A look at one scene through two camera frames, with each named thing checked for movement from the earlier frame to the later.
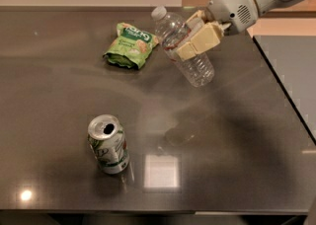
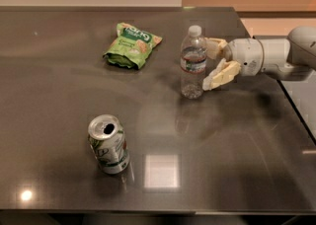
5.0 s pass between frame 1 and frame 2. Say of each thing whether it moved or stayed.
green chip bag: stayed
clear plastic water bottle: moved
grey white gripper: moved
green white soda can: stayed
